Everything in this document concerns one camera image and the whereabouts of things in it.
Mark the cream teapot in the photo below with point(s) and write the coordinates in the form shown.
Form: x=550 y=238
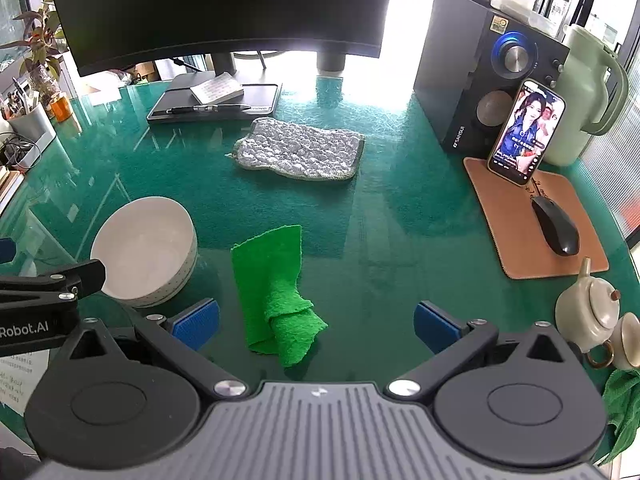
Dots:
x=587 y=310

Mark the wooden boards stack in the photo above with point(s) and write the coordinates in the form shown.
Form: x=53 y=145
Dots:
x=7 y=185

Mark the potted plant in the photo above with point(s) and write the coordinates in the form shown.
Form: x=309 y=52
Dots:
x=42 y=50

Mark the grey cylindrical post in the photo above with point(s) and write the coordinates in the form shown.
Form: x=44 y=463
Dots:
x=331 y=61

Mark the cream tea cup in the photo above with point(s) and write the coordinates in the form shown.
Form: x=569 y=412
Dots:
x=627 y=342

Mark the black computer mouse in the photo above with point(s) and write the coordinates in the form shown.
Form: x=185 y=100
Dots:
x=557 y=227

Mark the black speaker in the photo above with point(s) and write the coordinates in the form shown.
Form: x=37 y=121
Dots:
x=450 y=70

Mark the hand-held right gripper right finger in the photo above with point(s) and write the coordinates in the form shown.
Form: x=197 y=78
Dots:
x=434 y=327

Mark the black monitor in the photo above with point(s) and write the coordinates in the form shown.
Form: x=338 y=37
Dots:
x=215 y=5

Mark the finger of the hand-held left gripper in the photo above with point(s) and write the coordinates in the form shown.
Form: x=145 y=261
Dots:
x=75 y=280
x=6 y=251

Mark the smartphone with lit screen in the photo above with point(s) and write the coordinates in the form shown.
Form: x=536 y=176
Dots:
x=525 y=132

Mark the white bowl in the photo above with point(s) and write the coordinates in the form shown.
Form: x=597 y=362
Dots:
x=145 y=250

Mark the white notepad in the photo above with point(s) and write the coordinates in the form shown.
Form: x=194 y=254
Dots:
x=217 y=89

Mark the orange container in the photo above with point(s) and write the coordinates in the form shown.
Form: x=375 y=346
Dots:
x=62 y=108

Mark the white printed paper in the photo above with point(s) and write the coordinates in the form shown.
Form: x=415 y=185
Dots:
x=15 y=380

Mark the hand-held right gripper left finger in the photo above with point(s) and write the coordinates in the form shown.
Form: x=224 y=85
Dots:
x=197 y=324

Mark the silver quilted cloth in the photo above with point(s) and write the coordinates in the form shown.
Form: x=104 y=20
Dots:
x=300 y=147

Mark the brown mouse pad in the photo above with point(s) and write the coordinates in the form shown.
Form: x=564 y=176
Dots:
x=515 y=240

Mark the bright green cloth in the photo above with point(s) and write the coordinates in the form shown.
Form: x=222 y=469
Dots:
x=272 y=290

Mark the dark green towel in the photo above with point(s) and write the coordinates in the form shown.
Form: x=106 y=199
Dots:
x=625 y=405

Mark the black pen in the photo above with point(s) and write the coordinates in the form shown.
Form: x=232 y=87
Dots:
x=210 y=108

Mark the pale green thermos jug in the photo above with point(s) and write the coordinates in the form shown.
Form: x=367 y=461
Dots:
x=582 y=100

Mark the black monitor stand base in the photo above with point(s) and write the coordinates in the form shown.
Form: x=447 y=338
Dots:
x=260 y=97

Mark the grey pen holder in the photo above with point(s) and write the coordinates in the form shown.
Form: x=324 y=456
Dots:
x=32 y=127

